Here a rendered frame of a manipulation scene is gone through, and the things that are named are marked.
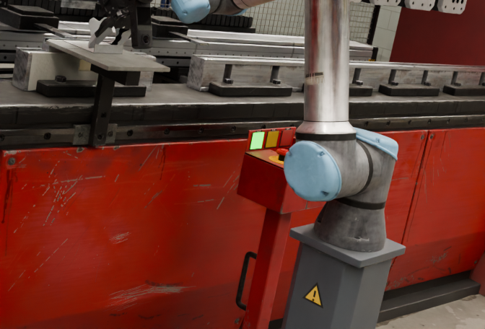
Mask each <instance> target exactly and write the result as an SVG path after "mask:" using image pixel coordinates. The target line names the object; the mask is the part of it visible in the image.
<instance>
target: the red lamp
mask: <svg viewBox="0 0 485 329"><path fill-rule="evenodd" d="M292 132H293V130H287V131H282V135H281V142H280V146H288V145H290V142H291V139H292Z"/></svg>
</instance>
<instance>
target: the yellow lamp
mask: <svg viewBox="0 0 485 329"><path fill-rule="evenodd" d="M278 135H279V131H269V132H268V136H267V140H266V147H265V148H267V147H275V146H276V142H277V139H278Z"/></svg>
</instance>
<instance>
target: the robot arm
mask: <svg viewBox="0 0 485 329"><path fill-rule="evenodd" d="M152 1H153V0H99V3H100V5H101V8H102V11H103V13H104V14H106V15H107V16H108V17H104V18H103V19H101V20H100V21H98V20H97V19H95V18H92V19H91V20H90V21H89V29H90V33H91V38H90V40H89V42H88V48H94V47H95V44H99V43H101V42H102V41H103V39H104V38H106V37H107V36H109V35H110V34H112V33H113V30H112V28H113V26H114V28H115V33H116V37H115V40H114V41H113V42H112V44H111V45H121V44H123V43H124V42H126V41H127V40H128V39H130V38H131V44H132V48H134V49H149V48H152V46H153V42H152V18H151V7H150V3H151V2H152ZM270 1H275V0H169V2H170V4H171V7H172V10H173V11H174V12H175V13H176V14H177V16H178V18H179V20H180V21H181V22H183V23H186V24H191V23H193V22H198V21H200V20H202V19H203V18H204V17H205V16H206V15H207V14H224V15H227V16H235V15H241V14H244V13H245V12H246V11H247V9H249V8H251V7H254V6H258V5H261V4H265V3H268V2H270ZM349 23H350V0H305V71H304V121H303V123H302V124H301V125H300V126H299V128H298V129H297V130H296V143H295V144H294V145H293V146H291V147H290V148H289V151H288V152H287V153H286V155H285V158H284V174H285V178H286V180H287V182H288V184H289V186H290V188H291V189H293V191H294V192H295V193H296V194H297V195H298V196H299V197H300V198H303V199H305V200H307V201H326V203H325V205H324V207H323V208H322V210H321V212H320V213H319V215H318V217H317V219H316V220H315V224H314V228H313V232H314V234H315V236H317V237H318V238H319V239H321V240H322V241H324V242H327V243H328V244H330V245H333V246H336V247H339V248H343V249H346V250H352V251H357V252H365V253H371V252H377V251H380V250H382V249H383V248H384V247H385V241H386V229H385V214H384V210H385V204H386V201H387V197H388V191H389V188H390V182H391V179H392V176H393V171H394V167H395V163H396V161H397V159H398V158H397V153H398V144H397V142H396V141H394V140H393V139H391V138H388V137H387V136H383V135H381V134H378V133H374V132H371V131H367V130H364V129H360V128H355V127H352V126H351V124H350V123H349Z"/></svg>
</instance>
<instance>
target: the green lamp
mask: <svg viewBox="0 0 485 329"><path fill-rule="evenodd" d="M263 136H264V132H260V133H253V138H252V142H251V146H250V149H260V148H261V147H262V143H263Z"/></svg>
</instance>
